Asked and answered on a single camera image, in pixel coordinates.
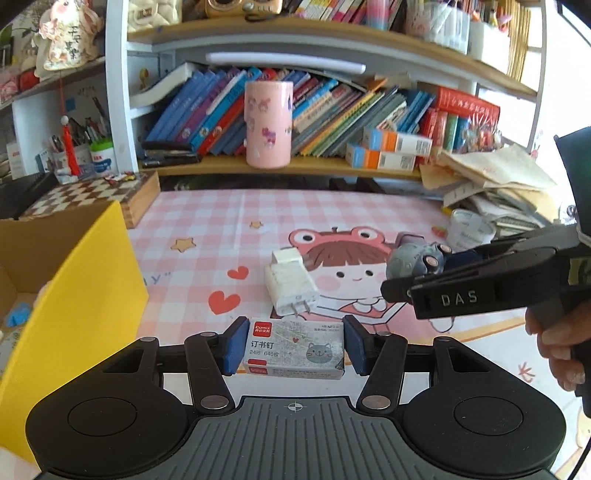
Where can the bunch of pens and brushes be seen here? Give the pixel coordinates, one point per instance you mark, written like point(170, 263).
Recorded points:
point(85, 129)

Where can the orange and white box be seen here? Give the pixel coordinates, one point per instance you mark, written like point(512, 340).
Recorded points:
point(397, 140)
point(378, 159)

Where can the pink checked desktop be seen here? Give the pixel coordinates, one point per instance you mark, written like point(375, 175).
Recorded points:
point(207, 221)

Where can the wooden retro radio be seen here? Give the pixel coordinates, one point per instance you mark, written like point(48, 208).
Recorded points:
point(242, 7)

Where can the person's right hand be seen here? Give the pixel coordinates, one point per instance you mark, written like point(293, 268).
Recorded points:
point(554, 355)

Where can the white pen holder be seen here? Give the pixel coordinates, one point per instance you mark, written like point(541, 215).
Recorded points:
point(71, 159)

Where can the white cup of coloured pens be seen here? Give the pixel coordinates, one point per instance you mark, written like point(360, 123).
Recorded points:
point(438, 25)

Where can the pink cylinder cup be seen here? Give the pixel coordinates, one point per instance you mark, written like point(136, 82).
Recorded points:
point(268, 124)

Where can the hanging charm with red tassel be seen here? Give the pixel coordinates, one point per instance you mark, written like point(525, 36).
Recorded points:
point(64, 37)

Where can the red boxed book set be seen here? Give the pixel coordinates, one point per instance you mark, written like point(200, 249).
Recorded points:
point(466, 117)

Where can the white jar with green lid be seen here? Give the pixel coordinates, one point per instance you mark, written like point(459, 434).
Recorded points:
point(102, 161)

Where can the pastel striped bottle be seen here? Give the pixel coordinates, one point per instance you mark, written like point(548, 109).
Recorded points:
point(376, 14)

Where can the black electronic keyboard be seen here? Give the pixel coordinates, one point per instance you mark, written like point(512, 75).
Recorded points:
point(23, 194)

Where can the grey round toy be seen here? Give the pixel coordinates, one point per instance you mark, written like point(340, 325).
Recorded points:
point(408, 261)

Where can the thick white book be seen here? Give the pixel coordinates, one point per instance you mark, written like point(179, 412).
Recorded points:
point(161, 87)

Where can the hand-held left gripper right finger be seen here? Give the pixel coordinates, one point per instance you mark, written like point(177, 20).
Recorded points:
point(356, 346)

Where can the white staples box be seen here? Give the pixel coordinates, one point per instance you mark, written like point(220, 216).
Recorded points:
point(291, 350)

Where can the black notebook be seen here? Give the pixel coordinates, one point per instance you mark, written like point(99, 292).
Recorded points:
point(168, 157)

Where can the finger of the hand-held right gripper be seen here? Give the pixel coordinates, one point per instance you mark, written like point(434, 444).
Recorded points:
point(401, 288)
point(508, 247)

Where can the pile of papers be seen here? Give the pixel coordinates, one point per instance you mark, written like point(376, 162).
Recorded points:
point(494, 180)

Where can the white charger plug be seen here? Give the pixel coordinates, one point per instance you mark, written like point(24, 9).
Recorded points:
point(291, 281)

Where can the row of colourful books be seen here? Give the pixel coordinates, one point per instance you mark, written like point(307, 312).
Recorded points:
point(323, 115)

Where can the cardboard box with yellow flaps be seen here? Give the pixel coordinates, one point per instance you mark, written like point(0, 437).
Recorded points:
point(87, 295)

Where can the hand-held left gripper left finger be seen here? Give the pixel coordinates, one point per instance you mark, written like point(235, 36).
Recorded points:
point(233, 345)

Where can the wooden chessboard box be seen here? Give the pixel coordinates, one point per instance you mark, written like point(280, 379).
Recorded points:
point(87, 196)

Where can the blue and white box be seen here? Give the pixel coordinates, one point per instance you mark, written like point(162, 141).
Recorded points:
point(45, 162)

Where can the white box with red label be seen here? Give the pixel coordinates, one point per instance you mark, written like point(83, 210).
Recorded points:
point(14, 161)

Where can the cream quilted handbag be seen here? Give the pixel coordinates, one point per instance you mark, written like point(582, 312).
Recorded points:
point(154, 14)

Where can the blue tissue packet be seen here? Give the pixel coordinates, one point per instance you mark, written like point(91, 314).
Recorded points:
point(19, 314)

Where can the small colourful candy wrappers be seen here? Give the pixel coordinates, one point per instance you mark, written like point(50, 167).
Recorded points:
point(119, 177)

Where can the white bookshelf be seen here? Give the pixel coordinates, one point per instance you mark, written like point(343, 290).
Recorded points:
point(117, 92)

